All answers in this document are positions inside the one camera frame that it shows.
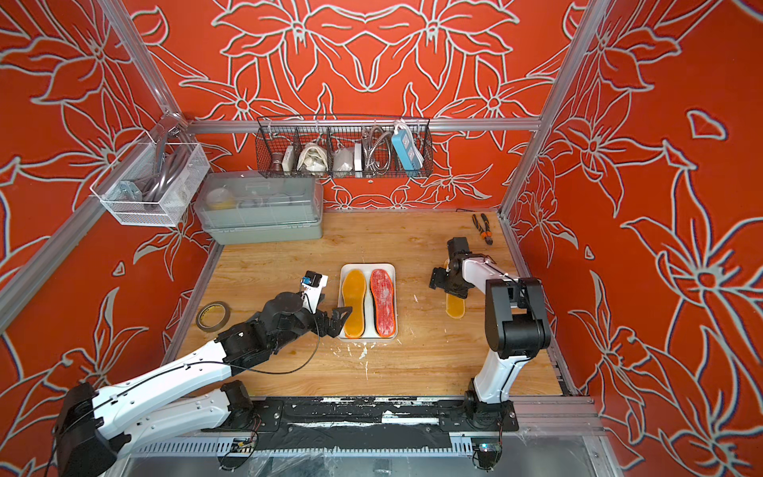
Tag yellow insole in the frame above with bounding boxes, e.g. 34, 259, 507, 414
445, 260, 466, 319
342, 270, 367, 339

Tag white plastic storage tray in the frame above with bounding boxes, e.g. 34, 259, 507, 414
338, 264, 399, 341

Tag red insole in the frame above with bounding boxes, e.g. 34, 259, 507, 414
370, 268, 397, 338

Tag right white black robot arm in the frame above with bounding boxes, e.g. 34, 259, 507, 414
429, 237, 552, 419

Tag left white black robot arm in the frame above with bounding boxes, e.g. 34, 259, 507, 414
51, 292, 352, 476

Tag grey green lidded storage box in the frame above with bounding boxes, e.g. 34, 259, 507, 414
194, 171, 323, 246

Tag brown tape roll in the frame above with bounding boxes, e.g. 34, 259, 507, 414
195, 301, 232, 333

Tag orange black pliers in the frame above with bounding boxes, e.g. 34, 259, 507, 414
472, 213, 494, 246

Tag blue white power strip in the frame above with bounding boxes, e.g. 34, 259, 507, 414
391, 120, 424, 176

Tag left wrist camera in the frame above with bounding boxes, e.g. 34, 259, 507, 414
300, 270, 328, 314

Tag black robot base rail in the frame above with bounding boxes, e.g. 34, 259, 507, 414
201, 397, 519, 450

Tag black wire wall basket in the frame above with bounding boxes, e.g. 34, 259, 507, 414
256, 114, 434, 179

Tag clear plastic wall bin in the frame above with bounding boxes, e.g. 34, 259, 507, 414
91, 132, 211, 228

